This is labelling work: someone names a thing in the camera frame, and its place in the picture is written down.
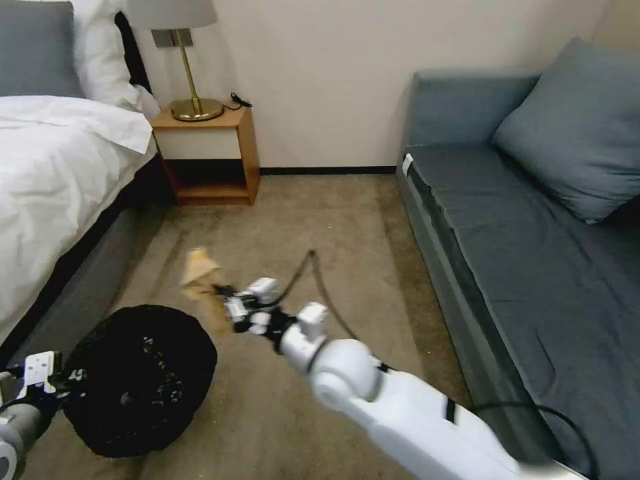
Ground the grey bed base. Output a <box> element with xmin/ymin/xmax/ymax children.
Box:
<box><xmin>0</xmin><ymin>149</ymin><xmax>177</xmax><ymax>373</ymax></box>

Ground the grey wall switch plate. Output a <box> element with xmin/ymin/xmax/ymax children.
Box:
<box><xmin>151</xmin><ymin>28</ymin><xmax>195</xmax><ymax>49</ymax></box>

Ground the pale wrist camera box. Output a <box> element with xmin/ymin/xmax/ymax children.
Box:
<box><xmin>247</xmin><ymin>277</ymin><xmax>279</xmax><ymax>304</ymax></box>
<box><xmin>23</xmin><ymin>351</ymin><xmax>57</xmax><ymax>394</ymax></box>

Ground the grey-blue sofa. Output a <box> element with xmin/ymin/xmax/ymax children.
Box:
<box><xmin>395</xmin><ymin>69</ymin><xmax>640</xmax><ymax>480</ymax></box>

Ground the grey-blue sofa cushion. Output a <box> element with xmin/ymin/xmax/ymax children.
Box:
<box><xmin>491</xmin><ymin>37</ymin><xmax>640</xmax><ymax>225</ymax></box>

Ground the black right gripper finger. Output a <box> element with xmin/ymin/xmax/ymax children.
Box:
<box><xmin>223</xmin><ymin>299</ymin><xmax>254</xmax><ymax>333</ymax></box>
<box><xmin>211</xmin><ymin>283</ymin><xmax>251</xmax><ymax>302</ymax></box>

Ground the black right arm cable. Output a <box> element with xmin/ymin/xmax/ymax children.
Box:
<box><xmin>445</xmin><ymin>397</ymin><xmax>602</xmax><ymax>480</ymax></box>

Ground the white bed pillow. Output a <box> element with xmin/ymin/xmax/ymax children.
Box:
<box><xmin>69</xmin><ymin>0</ymin><xmax>162</xmax><ymax>120</ymax></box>

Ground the brass table lamp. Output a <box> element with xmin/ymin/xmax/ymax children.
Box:
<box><xmin>127</xmin><ymin>0</ymin><xmax>225</xmax><ymax>123</ymax></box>

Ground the grey bed pillow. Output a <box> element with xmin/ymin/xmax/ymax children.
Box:
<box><xmin>0</xmin><ymin>0</ymin><xmax>85</xmax><ymax>100</ymax></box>

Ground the white bed duvet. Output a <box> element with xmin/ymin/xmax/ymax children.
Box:
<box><xmin>0</xmin><ymin>95</ymin><xmax>159</xmax><ymax>346</ymax></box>

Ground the tan paper garbage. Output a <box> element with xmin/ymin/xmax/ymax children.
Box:
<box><xmin>179</xmin><ymin>245</ymin><xmax>236</xmax><ymax>337</ymax></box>

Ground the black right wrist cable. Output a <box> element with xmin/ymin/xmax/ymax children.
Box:
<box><xmin>272</xmin><ymin>249</ymin><xmax>357</xmax><ymax>339</ymax></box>

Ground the black trash bin with bag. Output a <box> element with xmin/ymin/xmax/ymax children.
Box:
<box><xmin>61</xmin><ymin>303</ymin><xmax>219</xmax><ymax>459</ymax></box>

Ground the wooden nightstand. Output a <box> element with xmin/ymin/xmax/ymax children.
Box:
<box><xmin>151</xmin><ymin>105</ymin><xmax>261</xmax><ymax>207</ymax></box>

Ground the dark headboard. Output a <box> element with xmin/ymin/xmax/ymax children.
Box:
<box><xmin>113</xmin><ymin>11</ymin><xmax>152</xmax><ymax>97</ymax></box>

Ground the black lamp cord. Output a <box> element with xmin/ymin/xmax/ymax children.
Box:
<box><xmin>221</xmin><ymin>91</ymin><xmax>253</xmax><ymax>113</ymax></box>

